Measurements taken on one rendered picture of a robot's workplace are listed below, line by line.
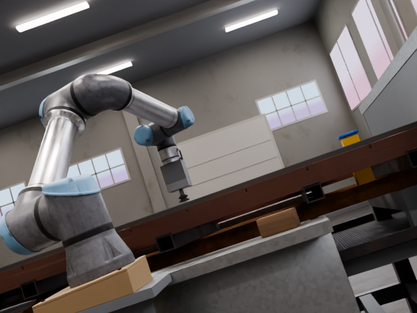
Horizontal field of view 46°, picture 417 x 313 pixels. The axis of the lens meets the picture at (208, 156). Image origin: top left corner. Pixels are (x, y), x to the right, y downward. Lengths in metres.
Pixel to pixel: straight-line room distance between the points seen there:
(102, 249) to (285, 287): 0.53
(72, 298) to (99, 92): 0.61
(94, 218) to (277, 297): 0.56
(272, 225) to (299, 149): 10.90
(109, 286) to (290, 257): 0.54
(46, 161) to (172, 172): 0.64
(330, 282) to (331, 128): 11.07
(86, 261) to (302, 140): 11.28
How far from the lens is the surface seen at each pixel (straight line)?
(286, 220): 1.28
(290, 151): 12.14
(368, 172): 1.56
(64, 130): 1.38
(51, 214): 1.11
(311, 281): 1.36
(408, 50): 1.45
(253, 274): 1.36
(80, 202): 1.08
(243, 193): 1.38
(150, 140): 1.73
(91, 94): 1.40
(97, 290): 1.02
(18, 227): 1.18
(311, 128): 12.29
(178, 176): 1.81
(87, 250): 1.07
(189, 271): 1.22
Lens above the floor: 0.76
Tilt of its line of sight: 8 degrees up
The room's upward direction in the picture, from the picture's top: 19 degrees counter-clockwise
